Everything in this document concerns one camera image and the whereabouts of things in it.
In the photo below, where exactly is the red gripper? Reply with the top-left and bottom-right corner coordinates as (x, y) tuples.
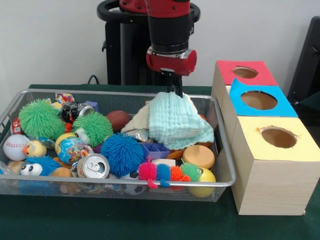
(146, 47), (198, 98)

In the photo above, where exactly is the mint green cloth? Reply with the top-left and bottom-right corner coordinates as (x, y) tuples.
(148, 91), (215, 151)

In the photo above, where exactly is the cream knit cloth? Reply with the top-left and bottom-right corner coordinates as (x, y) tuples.
(121, 98), (153, 135)

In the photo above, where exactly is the wooden three-hole box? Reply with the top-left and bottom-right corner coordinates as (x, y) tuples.
(211, 59), (320, 216)

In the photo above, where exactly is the shallow silver mesh bin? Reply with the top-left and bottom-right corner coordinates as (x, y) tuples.
(0, 88), (237, 204)

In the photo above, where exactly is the round orange sponge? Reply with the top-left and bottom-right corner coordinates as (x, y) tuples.
(181, 144), (216, 170)

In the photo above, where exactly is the blue spiky rubber ball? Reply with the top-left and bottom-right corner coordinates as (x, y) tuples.
(99, 132), (146, 178)

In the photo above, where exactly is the rainbow spiky caterpillar toy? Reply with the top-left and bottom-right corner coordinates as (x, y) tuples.
(137, 154), (203, 189)

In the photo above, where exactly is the green spiky ball with eyes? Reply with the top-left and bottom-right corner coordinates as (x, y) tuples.
(72, 111), (114, 148)

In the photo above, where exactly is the yellow smiley ball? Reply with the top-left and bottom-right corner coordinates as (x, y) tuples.
(187, 167), (217, 198)

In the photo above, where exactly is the silver-top drink can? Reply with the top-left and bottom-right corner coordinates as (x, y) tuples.
(71, 153), (111, 179)

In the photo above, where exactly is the green spiky rubber ball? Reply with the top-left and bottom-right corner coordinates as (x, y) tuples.
(18, 98), (66, 141)

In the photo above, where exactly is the black upright panel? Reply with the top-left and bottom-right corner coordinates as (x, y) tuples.
(286, 16), (320, 101)

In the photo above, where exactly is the dark green table cloth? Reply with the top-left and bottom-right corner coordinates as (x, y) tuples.
(0, 83), (320, 240)

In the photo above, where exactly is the white baseball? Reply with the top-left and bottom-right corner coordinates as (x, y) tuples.
(2, 134), (30, 162)

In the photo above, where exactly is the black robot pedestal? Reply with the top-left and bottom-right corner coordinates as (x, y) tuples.
(96, 0), (201, 87)

